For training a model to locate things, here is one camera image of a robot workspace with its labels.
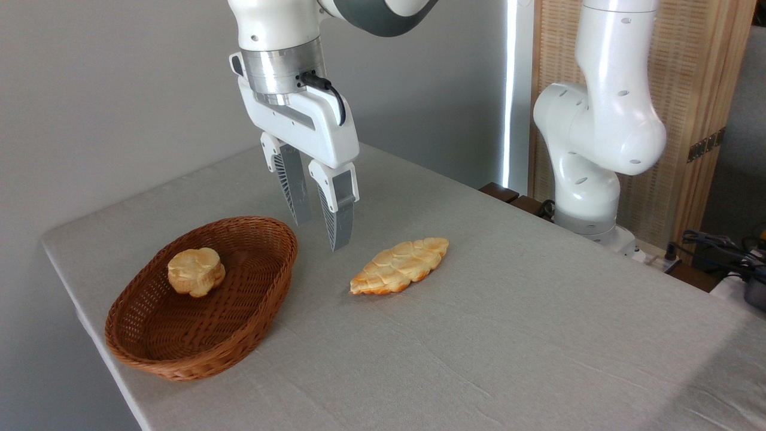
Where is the grey tablecloth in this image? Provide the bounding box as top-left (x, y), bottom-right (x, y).
top-left (41, 142), bottom-right (766, 431)

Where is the dark brown wooden furniture edge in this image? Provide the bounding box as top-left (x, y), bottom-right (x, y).
top-left (479, 182), bottom-right (554, 220)

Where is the dark metal screen hinge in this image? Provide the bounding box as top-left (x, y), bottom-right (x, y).
top-left (687, 128), bottom-right (726, 163)

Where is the white power strip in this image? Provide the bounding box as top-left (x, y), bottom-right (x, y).
top-left (622, 238), bottom-right (683, 274)

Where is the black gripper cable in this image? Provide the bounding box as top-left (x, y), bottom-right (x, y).
top-left (299, 71), bottom-right (346, 126)

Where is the bundle of black cables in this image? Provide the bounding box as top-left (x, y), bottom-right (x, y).
top-left (681, 229), bottom-right (766, 283)

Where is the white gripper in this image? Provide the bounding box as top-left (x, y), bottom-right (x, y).
top-left (229, 53), bottom-right (360, 252)

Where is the round bread bun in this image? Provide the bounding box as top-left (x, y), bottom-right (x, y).
top-left (167, 247), bottom-right (226, 298)

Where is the brown wicker oval basket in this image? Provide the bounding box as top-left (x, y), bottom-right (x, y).
top-left (105, 216), bottom-right (299, 382)

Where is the wooden rattan folding screen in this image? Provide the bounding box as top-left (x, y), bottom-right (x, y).
top-left (530, 0), bottom-right (758, 264)

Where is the leaf-shaped bread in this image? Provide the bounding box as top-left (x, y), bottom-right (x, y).
top-left (349, 237), bottom-right (449, 296)

